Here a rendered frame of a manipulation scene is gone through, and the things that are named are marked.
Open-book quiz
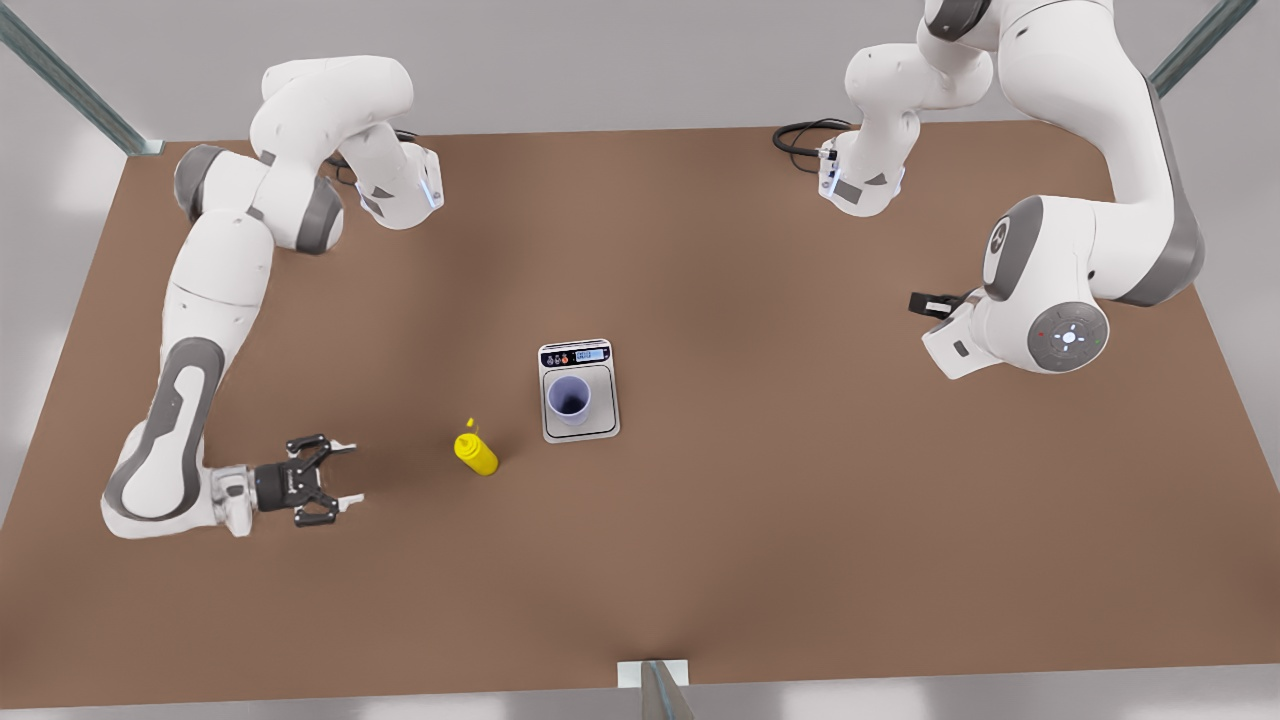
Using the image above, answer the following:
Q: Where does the silver digital kitchen scale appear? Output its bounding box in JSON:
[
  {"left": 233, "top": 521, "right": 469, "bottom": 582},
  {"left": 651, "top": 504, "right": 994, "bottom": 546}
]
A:
[{"left": 538, "top": 339, "right": 622, "bottom": 444}]

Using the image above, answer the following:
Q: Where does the yellow sauce bottle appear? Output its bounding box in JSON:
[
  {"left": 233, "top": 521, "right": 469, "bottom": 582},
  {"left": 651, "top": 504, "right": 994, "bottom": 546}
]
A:
[{"left": 454, "top": 418, "right": 500, "bottom": 477}]

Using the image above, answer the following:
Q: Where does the lilac cup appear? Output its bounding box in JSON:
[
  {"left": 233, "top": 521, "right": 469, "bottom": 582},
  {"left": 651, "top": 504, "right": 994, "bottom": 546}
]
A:
[{"left": 547, "top": 375, "right": 593, "bottom": 428}]

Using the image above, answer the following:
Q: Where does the silver frame post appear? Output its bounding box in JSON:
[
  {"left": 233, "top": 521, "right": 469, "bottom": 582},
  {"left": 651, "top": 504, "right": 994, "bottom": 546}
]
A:
[
  {"left": 0, "top": 0, "right": 167, "bottom": 158},
  {"left": 1149, "top": 0, "right": 1260, "bottom": 98},
  {"left": 617, "top": 658, "right": 693, "bottom": 720}
]

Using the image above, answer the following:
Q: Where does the black cable loop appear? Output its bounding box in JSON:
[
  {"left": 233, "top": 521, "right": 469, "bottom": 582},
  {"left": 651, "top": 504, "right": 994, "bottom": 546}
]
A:
[
  {"left": 328, "top": 129, "right": 421, "bottom": 189},
  {"left": 772, "top": 118, "right": 854, "bottom": 177}
]

